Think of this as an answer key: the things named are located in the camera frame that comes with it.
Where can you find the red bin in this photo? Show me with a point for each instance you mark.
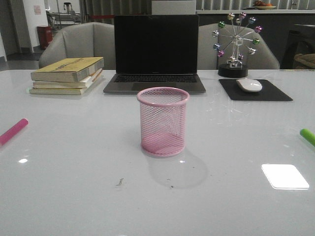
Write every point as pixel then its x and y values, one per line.
pixel 44 36

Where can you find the ferris wheel desk ornament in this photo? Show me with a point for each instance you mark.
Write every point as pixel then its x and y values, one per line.
pixel 235 38

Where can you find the middle white book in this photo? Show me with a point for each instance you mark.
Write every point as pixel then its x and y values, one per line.
pixel 83 84

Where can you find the bottom pale book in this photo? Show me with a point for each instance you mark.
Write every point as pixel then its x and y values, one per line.
pixel 64 91

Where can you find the pink mesh pen holder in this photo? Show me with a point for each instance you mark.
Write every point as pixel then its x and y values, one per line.
pixel 162 120

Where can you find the black mouse pad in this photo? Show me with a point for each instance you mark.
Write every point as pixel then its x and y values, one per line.
pixel 269 92

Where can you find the green marker pen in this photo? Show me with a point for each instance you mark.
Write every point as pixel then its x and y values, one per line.
pixel 308 135

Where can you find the top yellow book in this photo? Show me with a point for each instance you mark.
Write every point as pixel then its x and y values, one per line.
pixel 68 70

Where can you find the grey open laptop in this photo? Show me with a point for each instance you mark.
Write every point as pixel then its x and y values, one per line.
pixel 155 51

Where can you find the right grey armchair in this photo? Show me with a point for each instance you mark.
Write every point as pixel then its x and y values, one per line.
pixel 214 51

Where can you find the left grey armchair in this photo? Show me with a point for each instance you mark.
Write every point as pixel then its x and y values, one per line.
pixel 83 40

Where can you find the pink marker pen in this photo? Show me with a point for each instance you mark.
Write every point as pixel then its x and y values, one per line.
pixel 11 132

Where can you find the white computer mouse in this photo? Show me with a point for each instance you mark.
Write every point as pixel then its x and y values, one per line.
pixel 249 85

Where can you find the grey armchair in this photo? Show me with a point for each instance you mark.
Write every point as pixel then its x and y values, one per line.
pixel 214 51
pixel 83 40

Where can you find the fruit bowl on counter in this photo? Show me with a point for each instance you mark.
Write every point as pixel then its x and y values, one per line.
pixel 261 5

